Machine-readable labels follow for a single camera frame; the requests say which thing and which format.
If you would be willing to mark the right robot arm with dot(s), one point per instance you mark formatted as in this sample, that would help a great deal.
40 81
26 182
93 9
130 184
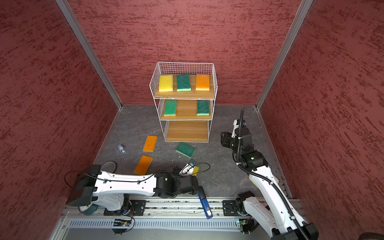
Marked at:
279 218

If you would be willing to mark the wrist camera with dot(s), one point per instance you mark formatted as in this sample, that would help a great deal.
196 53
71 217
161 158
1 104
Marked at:
239 128
188 169

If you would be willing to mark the middle wooden shelf board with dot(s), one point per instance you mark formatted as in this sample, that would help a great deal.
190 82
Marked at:
186 111

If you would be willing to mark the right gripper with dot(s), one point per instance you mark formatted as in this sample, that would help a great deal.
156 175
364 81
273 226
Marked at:
225 139

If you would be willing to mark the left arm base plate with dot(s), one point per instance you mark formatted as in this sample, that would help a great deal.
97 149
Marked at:
132 208

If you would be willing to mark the circuit board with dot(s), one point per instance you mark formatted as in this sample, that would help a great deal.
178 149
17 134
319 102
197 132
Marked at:
246 226
124 223

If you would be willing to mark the bright green sponge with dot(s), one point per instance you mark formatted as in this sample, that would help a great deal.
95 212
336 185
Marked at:
170 108

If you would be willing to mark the white wire shelf rack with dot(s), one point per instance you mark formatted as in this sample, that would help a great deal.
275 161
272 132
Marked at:
174 68

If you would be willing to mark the wooden shelf board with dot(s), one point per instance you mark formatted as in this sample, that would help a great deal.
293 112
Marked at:
186 111
188 131
193 94

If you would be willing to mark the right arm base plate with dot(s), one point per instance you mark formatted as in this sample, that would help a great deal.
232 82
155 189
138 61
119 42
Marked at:
234 208

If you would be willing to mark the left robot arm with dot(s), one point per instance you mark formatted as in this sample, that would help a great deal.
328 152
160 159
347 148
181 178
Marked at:
109 190

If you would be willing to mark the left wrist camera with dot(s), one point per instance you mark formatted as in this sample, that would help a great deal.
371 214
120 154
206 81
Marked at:
188 169

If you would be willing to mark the left circuit board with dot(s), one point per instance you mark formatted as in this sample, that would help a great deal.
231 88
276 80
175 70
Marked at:
124 223

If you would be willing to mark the dark green sponge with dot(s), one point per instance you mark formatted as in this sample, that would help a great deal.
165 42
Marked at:
183 83
203 108
185 150

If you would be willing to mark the right circuit board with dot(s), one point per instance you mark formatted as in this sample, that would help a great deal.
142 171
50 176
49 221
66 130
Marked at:
246 226

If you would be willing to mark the dark green sponge top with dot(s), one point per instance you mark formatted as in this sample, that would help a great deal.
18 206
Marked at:
185 150

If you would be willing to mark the orange sponge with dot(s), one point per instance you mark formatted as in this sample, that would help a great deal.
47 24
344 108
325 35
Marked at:
202 83
150 143
143 165

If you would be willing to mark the top wooden shelf board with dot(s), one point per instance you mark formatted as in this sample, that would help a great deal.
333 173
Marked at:
193 94

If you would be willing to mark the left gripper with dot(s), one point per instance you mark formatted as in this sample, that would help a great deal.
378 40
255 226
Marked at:
175 171

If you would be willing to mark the aluminium mounting rail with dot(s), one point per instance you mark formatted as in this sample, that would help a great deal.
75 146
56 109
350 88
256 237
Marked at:
188 207

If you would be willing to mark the yellow sponge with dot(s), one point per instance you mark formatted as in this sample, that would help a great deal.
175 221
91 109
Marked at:
195 171
166 83

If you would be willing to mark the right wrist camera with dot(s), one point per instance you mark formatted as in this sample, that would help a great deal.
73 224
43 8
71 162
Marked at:
239 128

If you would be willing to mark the teal alarm clock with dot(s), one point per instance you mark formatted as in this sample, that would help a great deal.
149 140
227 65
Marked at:
88 210

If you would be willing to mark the bottom wooden shelf board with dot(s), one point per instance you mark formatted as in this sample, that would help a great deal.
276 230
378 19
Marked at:
188 131

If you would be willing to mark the blue black stapler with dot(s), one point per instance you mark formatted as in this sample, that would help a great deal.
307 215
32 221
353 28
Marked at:
204 202

